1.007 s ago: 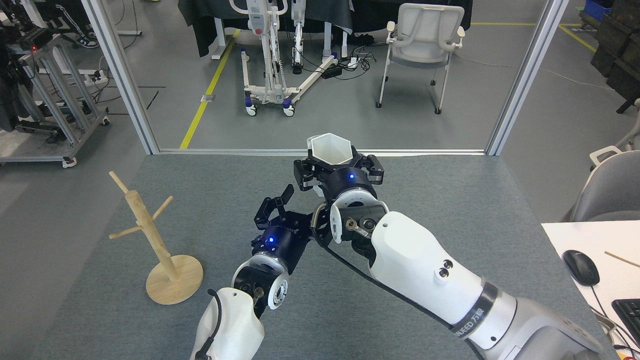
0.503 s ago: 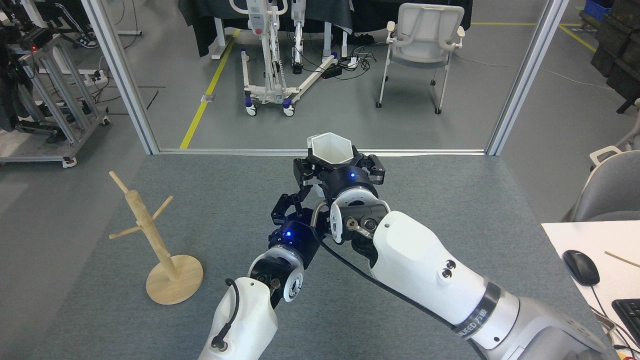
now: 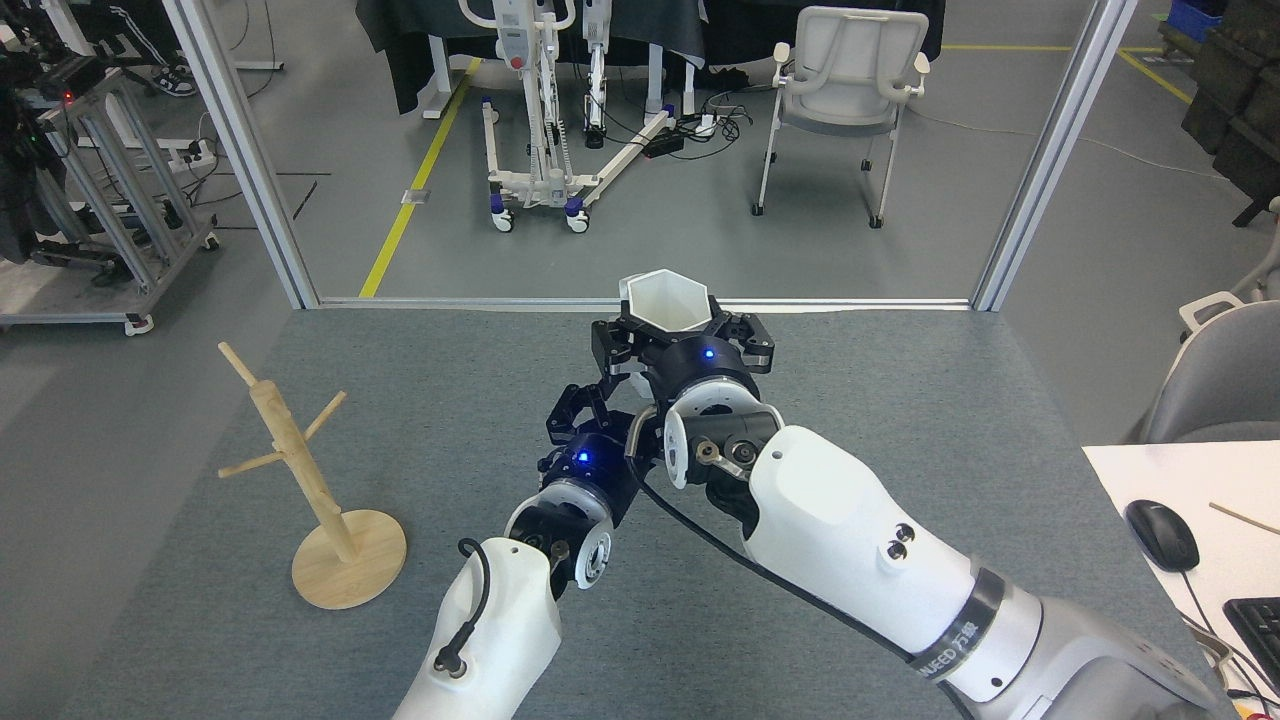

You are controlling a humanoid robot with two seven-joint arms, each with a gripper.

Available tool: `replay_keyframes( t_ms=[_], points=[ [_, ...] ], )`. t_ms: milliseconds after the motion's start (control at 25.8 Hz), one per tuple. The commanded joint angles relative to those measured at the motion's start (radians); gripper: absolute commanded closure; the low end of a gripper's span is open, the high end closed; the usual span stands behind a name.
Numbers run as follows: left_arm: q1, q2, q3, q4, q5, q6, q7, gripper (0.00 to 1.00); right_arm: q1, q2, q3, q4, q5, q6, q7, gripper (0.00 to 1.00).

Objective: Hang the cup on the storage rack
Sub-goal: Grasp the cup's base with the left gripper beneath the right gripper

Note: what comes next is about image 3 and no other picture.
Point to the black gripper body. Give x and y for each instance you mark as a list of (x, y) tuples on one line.
[(595, 465), (700, 365)]

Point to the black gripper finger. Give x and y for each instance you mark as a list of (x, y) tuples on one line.
[(750, 340), (618, 412), (572, 415), (618, 350)]

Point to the white hexagonal cup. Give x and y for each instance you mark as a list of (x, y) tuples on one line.
[(665, 300)]

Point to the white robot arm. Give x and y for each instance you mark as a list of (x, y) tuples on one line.
[(850, 520), (500, 620)]

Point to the wooden cup rack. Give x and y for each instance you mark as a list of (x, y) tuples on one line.
[(290, 440)]

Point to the black power strip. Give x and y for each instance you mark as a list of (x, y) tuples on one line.
[(663, 145)]

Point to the white power strip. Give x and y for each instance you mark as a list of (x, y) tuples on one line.
[(706, 126)]

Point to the white stand on wheels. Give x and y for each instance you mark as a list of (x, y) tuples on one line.
[(535, 120)]

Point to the metal floor plate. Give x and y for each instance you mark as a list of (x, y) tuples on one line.
[(416, 197)]

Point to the white chair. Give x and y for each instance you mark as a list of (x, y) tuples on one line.
[(850, 80)]

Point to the table with black cloth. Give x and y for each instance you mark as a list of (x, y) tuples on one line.
[(420, 40)]

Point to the black computer mouse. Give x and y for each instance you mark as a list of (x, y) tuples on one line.
[(1162, 535)]

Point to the grey office chair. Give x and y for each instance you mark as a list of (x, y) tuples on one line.
[(1225, 390)]

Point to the white desk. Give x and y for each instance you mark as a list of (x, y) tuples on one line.
[(1210, 470)]

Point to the person's shoe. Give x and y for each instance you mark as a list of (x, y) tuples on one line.
[(175, 82)]

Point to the thin wooden stick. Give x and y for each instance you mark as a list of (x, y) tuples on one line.
[(1245, 519)]

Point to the dark stacked crates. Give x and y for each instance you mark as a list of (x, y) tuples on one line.
[(1240, 110)]

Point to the blue bin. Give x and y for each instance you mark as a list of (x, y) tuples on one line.
[(1195, 20)]

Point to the black keyboard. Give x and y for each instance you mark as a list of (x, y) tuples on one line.
[(1260, 640)]

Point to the silver table edge rail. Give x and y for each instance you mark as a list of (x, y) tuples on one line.
[(450, 303)]

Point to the silver post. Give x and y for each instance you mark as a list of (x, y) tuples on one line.
[(245, 150), (1050, 150)]

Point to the aluminium frame cart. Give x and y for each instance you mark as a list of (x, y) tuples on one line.
[(110, 200)]

